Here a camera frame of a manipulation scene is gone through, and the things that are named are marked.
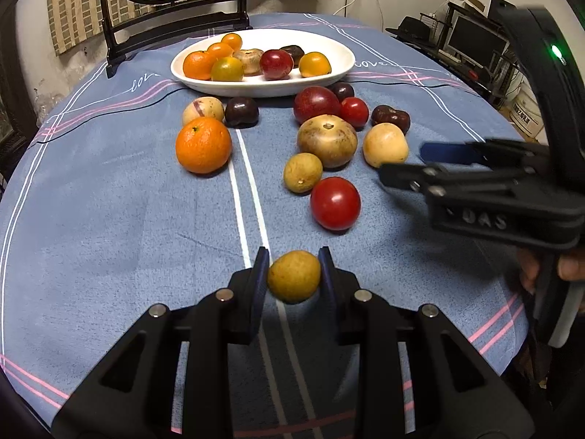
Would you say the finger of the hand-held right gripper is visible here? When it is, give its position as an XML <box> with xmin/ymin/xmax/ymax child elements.
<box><xmin>378</xmin><ymin>162</ymin><xmax>549</xmax><ymax>197</ymax></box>
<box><xmin>419</xmin><ymin>139</ymin><xmax>549</xmax><ymax>168</ymax></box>

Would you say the black speaker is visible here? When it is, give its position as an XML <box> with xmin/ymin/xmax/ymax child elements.
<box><xmin>488</xmin><ymin>0</ymin><xmax>519</xmax><ymax>21</ymax></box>

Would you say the brown sapodilla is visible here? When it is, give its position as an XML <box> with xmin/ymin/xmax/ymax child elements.
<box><xmin>297</xmin><ymin>114</ymin><xmax>358</xmax><ymax>169</ymax></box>

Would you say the black computer desk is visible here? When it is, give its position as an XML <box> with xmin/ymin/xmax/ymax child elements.
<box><xmin>386</xmin><ymin>2</ymin><xmax>544</xmax><ymax>106</ymax></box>

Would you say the purple striped pepino melon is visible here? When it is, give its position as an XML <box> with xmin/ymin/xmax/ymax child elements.
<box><xmin>182</xmin><ymin>96</ymin><xmax>226</xmax><ymax>127</ymax></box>

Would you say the yellow-green orange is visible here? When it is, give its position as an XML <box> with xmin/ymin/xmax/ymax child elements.
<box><xmin>211</xmin><ymin>57</ymin><xmax>245</xmax><ymax>82</ymax></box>

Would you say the red cherry tomato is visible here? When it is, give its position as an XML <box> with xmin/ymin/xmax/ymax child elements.
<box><xmin>339</xmin><ymin>96</ymin><xmax>370</xmax><ymax>130</ymax></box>
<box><xmin>310</xmin><ymin>176</ymin><xmax>362</xmax><ymax>232</ymax></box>

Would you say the beige checked curtain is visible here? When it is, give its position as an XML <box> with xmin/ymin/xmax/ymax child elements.
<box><xmin>46</xmin><ymin>0</ymin><xmax>326</xmax><ymax>56</ymax></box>

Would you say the dark purple plum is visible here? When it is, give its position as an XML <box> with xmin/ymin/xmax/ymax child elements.
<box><xmin>329</xmin><ymin>81</ymin><xmax>356</xmax><ymax>102</ymax></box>
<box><xmin>224</xmin><ymin>96</ymin><xmax>260</xmax><ymax>129</ymax></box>

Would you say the white plastic bucket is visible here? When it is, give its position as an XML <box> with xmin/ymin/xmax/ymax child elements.
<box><xmin>508</xmin><ymin>85</ymin><xmax>547</xmax><ymax>140</ymax></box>

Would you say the oval yellow-orange kumquat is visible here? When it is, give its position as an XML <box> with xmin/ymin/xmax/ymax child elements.
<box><xmin>299</xmin><ymin>52</ymin><xmax>332</xmax><ymax>78</ymax></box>

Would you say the tan mottled pepino melon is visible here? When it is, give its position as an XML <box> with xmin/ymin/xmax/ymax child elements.
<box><xmin>232</xmin><ymin>48</ymin><xmax>266</xmax><ymax>76</ymax></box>

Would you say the large dark red plum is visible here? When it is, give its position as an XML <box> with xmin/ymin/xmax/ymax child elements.
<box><xmin>293</xmin><ymin>86</ymin><xmax>341</xmax><ymax>125</ymax></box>

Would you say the dark brown lobed plum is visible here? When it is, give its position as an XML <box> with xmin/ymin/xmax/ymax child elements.
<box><xmin>279</xmin><ymin>45</ymin><xmax>306</xmax><ymax>67</ymax></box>
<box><xmin>370</xmin><ymin>105</ymin><xmax>411</xmax><ymax>135</ymax></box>

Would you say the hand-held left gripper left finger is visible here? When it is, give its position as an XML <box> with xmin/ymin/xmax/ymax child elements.
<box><xmin>50</xmin><ymin>246</ymin><xmax>271</xmax><ymax>439</ymax></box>

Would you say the small dark red plum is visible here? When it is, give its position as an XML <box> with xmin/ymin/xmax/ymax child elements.
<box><xmin>260</xmin><ymin>49</ymin><xmax>294</xmax><ymax>80</ymax></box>

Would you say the blue striped tablecloth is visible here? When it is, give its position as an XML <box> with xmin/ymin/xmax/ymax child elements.
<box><xmin>0</xmin><ymin>13</ymin><xmax>533</xmax><ymax>439</ymax></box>

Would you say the computer monitor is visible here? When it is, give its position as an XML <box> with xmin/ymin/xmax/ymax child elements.
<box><xmin>445</xmin><ymin>15</ymin><xmax>510</xmax><ymax>67</ymax></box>

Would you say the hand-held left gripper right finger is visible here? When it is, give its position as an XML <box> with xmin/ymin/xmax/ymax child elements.
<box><xmin>317</xmin><ymin>245</ymin><xmax>536</xmax><ymax>439</ymax></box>

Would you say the black hat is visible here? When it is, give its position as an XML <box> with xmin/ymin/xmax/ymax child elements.
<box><xmin>385</xmin><ymin>16</ymin><xmax>433</xmax><ymax>46</ymax></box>

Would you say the pale yellow loquat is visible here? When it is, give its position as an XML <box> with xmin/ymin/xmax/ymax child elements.
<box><xmin>363</xmin><ymin>122</ymin><xmax>410</xmax><ymax>168</ymax></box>

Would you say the white oval plate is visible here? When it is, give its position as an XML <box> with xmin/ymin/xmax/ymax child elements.
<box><xmin>170</xmin><ymin>28</ymin><xmax>356</xmax><ymax>98</ymax></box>

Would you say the person's right hand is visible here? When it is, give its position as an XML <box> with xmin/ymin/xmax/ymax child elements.
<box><xmin>518</xmin><ymin>249</ymin><xmax>585</xmax><ymax>293</ymax></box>

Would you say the orange mandarin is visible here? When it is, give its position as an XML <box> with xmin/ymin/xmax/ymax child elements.
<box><xmin>175</xmin><ymin>116</ymin><xmax>233</xmax><ymax>175</ymax></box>
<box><xmin>183</xmin><ymin>50</ymin><xmax>218</xmax><ymax>80</ymax></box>

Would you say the brown longan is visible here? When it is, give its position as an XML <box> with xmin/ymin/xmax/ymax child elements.
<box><xmin>267</xmin><ymin>250</ymin><xmax>322</xmax><ymax>304</ymax></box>
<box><xmin>283</xmin><ymin>152</ymin><xmax>324</xmax><ymax>194</ymax></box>

